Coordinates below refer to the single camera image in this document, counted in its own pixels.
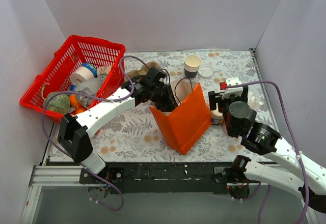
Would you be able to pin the grey crumpled paper bag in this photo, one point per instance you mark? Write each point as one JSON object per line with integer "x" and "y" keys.
{"x": 89, "y": 87}

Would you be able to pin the napkin filled paper tub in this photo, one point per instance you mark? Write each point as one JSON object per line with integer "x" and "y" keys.
{"x": 216, "y": 117}

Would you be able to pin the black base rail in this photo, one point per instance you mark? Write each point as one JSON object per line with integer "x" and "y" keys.
{"x": 163, "y": 177}

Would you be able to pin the green netted melon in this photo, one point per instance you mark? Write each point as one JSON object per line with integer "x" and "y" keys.
{"x": 59, "y": 104}

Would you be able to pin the stack of paper cups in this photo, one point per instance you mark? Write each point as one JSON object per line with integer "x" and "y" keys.
{"x": 192, "y": 64}

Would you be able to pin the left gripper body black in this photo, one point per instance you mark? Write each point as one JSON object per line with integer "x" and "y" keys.
{"x": 166, "y": 99}

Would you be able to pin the silver tin can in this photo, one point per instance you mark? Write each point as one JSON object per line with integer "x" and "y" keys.
{"x": 102, "y": 77}

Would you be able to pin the cardboard cup carrier stack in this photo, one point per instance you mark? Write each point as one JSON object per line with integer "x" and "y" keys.
{"x": 144, "y": 69}

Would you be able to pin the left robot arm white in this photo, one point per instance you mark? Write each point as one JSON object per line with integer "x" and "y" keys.
{"x": 75, "y": 132}

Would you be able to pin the toilet paper roll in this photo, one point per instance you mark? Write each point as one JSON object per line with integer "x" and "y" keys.
{"x": 80, "y": 75}

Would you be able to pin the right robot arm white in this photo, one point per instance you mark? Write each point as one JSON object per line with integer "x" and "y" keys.
{"x": 300, "y": 176}

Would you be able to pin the orange paper bag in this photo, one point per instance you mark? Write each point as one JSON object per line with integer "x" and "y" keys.
{"x": 183, "y": 127}

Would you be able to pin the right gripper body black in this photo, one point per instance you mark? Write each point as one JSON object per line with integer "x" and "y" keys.
{"x": 215, "y": 101}

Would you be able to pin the floral table mat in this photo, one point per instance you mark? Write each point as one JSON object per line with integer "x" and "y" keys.
{"x": 134, "y": 136}

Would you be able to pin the red plastic basket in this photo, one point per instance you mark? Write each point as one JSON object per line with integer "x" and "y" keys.
{"x": 75, "y": 61}

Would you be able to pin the beige printed pouch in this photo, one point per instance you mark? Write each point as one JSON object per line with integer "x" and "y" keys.
{"x": 104, "y": 70}

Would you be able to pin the orange fruit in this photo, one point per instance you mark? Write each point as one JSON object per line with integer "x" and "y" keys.
{"x": 80, "y": 110}
{"x": 74, "y": 102}

